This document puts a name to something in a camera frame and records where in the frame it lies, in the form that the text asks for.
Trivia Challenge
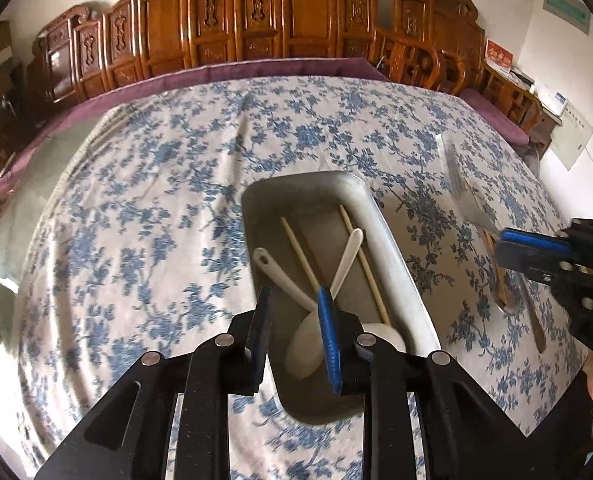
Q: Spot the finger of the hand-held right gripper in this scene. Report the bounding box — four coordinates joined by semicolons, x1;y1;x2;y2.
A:
493;241;557;282
496;228;574;261

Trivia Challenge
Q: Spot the white leaning panel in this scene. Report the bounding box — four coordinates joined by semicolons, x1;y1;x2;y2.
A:
551;105;593;171

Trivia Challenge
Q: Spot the rectangular metal tray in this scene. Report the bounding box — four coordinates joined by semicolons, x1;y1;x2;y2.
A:
240;171;442;425

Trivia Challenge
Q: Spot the red gift box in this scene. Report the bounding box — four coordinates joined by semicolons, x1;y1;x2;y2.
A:
485;39;513;72

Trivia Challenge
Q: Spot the blue floral tablecloth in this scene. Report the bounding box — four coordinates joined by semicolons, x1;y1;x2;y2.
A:
11;77;589;480

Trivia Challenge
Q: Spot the white spoon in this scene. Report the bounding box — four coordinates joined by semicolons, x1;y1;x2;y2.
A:
253;247;408;356
284;228;365;381

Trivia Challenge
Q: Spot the purple armchair cushion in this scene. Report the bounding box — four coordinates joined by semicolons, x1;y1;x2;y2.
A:
459;87;531;146

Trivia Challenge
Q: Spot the metal fork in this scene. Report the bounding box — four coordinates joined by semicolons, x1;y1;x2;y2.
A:
439;132;502;233

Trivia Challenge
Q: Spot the wooden side table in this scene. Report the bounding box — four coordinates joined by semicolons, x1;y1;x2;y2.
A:
483;62;562;158

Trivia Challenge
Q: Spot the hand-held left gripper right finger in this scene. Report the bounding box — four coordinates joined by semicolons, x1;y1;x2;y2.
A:
317;287;542;480

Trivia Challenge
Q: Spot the wooden chopstick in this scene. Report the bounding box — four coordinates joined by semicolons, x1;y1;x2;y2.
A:
281;217;327;302
339;204;392;326

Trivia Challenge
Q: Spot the dark wooden cabinet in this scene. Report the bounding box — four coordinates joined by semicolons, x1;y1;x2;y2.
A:
0;60;32;161

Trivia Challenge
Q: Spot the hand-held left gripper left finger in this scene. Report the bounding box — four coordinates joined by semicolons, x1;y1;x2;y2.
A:
34;285;276;480

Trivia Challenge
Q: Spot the carved wooden sofa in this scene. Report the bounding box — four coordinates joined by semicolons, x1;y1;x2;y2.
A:
26;0;457;111

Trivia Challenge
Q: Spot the wall electrical panel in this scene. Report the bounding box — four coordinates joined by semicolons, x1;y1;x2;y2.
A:
543;0;592;36

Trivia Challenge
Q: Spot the wooden spoon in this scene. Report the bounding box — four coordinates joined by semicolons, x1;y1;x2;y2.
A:
523;280;548;353
480;227;509;308

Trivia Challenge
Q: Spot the carved wooden armchair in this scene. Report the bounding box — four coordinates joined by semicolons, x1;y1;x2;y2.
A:
391;0;544;133

